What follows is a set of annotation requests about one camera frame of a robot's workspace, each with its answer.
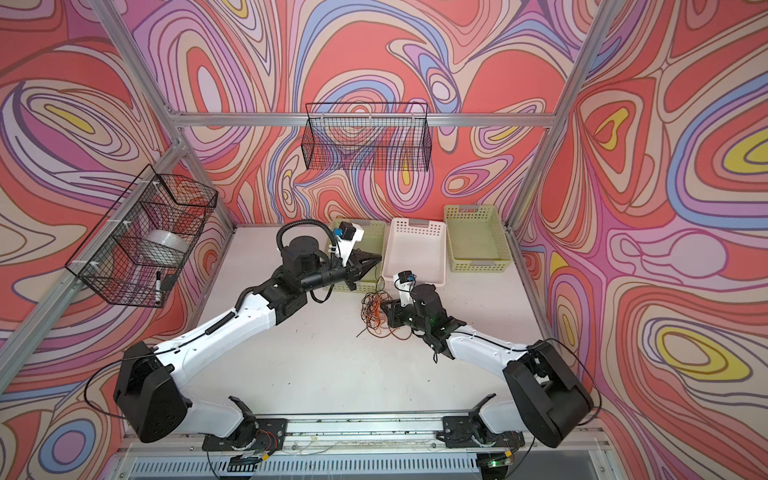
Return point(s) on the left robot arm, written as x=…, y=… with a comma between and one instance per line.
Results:
x=152, y=386

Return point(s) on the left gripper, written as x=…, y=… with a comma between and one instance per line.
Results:
x=358, y=266

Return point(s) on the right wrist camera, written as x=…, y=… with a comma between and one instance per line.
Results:
x=404, y=282

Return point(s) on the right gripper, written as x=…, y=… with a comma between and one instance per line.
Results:
x=393, y=313

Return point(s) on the white plastic basket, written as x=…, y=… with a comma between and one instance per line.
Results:
x=419, y=246

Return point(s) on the black wire basket wall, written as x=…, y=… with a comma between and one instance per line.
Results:
x=367, y=136
x=157, y=222

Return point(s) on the white bowl in wire basket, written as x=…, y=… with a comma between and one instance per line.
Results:
x=167, y=240

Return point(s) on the black wire basket left wall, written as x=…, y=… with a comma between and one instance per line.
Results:
x=157, y=222

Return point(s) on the green plastic basket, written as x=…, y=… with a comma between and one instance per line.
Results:
x=476, y=239
x=373, y=241

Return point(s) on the right green plastic basket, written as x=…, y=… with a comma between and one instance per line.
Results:
x=476, y=239

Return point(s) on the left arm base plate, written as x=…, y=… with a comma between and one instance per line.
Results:
x=261, y=435

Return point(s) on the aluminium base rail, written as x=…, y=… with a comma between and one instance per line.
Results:
x=314, y=434

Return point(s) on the black marker in wire basket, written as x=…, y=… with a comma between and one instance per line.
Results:
x=157, y=289

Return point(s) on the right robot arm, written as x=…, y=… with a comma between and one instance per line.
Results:
x=547, y=398

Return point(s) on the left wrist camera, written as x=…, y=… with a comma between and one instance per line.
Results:
x=347, y=235

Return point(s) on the black wire basket back wall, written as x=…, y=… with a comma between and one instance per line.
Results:
x=367, y=136

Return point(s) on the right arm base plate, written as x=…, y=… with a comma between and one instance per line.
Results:
x=468, y=431

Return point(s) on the left green plastic basket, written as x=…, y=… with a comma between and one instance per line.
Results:
x=373, y=241

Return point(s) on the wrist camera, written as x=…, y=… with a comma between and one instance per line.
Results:
x=404, y=282
x=347, y=235

